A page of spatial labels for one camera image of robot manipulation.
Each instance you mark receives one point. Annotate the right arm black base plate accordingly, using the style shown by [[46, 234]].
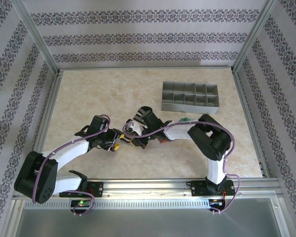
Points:
[[198, 187]]

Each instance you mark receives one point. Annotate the aluminium frame back rail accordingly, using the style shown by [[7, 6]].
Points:
[[145, 67]]

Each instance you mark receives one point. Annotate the aluminium frame post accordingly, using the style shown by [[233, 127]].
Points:
[[35, 34], [256, 32]]

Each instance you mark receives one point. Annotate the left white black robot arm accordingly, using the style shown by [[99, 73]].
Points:
[[74, 150]]

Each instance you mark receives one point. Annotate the grey sock green orange trim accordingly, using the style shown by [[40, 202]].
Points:
[[186, 119]]

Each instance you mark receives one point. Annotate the aluminium frame side rail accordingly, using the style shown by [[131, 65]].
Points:
[[251, 118], [49, 108]]

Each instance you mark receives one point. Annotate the controller board with green light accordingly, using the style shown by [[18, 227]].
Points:
[[81, 204]]

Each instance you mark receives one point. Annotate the grey metal panel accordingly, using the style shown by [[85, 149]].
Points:
[[148, 223]]

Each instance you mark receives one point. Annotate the small black controller board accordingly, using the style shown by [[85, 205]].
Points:
[[217, 203]]

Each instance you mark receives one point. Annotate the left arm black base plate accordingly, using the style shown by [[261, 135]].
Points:
[[96, 188]]

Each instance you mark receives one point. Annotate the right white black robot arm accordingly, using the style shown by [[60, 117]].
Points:
[[213, 145]]

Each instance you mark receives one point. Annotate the grey compartment organizer tray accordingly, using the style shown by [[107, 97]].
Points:
[[188, 108]]

